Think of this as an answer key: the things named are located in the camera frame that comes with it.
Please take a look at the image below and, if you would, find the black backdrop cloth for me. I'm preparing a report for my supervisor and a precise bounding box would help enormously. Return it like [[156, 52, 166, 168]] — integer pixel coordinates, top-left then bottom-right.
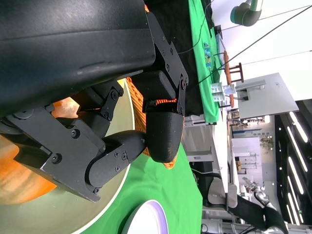
[[145, 0, 204, 117]]

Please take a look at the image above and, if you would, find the grey monitor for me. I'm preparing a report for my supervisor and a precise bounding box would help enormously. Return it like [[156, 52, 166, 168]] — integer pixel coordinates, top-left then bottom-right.
[[235, 72, 300, 120]]

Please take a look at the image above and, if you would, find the colourful small toy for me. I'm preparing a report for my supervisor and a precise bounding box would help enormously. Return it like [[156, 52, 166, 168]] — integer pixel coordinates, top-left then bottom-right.
[[203, 42, 213, 71]]

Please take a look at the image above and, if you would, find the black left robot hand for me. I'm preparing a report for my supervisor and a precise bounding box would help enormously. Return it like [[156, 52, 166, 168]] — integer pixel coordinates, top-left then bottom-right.
[[0, 0, 190, 202]]

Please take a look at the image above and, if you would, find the grey chair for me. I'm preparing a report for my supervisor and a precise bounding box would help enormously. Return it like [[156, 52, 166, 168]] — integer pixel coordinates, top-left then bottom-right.
[[207, 177, 238, 213]]

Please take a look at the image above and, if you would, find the green tablecloth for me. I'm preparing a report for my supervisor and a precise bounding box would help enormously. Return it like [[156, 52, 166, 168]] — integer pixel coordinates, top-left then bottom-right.
[[80, 142, 203, 234]]

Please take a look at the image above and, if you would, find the small teal white carton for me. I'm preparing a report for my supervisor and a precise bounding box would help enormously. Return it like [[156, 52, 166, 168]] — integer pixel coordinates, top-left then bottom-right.
[[210, 82, 236, 103]]

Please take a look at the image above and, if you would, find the grey-green bowl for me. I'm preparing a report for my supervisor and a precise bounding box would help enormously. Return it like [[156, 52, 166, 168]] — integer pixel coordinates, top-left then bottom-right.
[[0, 78, 136, 234]]

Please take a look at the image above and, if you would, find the orange white striped ring bread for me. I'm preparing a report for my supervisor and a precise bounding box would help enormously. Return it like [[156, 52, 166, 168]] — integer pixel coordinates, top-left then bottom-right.
[[0, 133, 58, 205]]

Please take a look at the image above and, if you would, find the plain orange ring bread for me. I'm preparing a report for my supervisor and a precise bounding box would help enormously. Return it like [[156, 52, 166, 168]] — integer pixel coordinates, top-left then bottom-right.
[[52, 97, 81, 119]]

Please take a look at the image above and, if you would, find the green background table cloth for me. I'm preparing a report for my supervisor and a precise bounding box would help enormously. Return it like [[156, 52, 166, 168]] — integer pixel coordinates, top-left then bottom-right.
[[188, 0, 224, 125]]

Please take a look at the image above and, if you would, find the lavender plate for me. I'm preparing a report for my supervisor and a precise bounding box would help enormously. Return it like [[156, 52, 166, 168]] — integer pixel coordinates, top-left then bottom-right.
[[120, 199, 169, 234]]

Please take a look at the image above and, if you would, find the white grey cabinet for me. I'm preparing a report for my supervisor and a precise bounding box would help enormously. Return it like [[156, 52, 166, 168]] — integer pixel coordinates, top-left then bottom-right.
[[181, 114, 230, 195]]

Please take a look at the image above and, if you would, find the orange wicker basket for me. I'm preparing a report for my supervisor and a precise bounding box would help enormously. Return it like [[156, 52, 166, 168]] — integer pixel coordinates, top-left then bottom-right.
[[125, 3, 182, 171]]

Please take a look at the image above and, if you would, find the wooden chair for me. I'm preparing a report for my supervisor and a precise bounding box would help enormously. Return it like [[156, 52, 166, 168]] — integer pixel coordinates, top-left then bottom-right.
[[223, 50, 245, 108]]

